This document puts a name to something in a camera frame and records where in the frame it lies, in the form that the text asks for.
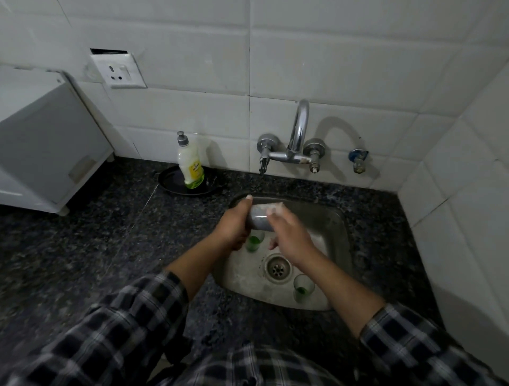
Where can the person's left hand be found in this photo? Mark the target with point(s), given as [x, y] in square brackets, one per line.
[231, 228]

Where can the person's right hand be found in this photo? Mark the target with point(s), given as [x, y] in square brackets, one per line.
[292, 238]

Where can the person's right thumb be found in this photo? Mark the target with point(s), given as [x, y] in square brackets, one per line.
[274, 243]

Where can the person's left thumb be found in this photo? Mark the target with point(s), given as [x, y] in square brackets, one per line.
[243, 203]

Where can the clear drinking glass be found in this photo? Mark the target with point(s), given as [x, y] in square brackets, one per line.
[259, 216]

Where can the person's right forearm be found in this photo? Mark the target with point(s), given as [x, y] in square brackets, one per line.
[338, 288]

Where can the person's left forearm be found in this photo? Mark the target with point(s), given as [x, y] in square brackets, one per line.
[195, 264]

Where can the stainless steel sink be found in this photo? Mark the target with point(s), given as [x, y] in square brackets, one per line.
[278, 254]

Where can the green-bottomed clear glass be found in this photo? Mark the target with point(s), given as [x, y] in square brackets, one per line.
[303, 289]
[253, 241]

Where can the sink drain strainer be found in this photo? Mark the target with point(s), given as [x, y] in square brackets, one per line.
[277, 268]

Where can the black round plate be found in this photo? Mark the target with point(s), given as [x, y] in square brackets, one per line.
[191, 183]

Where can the yellow dish soap bottle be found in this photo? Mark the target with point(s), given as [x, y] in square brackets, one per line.
[190, 164]

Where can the plaid shirt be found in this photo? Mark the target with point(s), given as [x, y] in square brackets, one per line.
[199, 346]

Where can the white appliance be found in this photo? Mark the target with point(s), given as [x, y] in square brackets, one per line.
[47, 139]

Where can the chrome wall-mounted faucet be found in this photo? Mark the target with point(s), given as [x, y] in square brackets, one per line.
[296, 145]

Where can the wall angle valve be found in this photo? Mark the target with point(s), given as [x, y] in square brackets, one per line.
[358, 157]

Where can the white wall power socket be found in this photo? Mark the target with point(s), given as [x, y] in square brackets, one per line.
[118, 70]

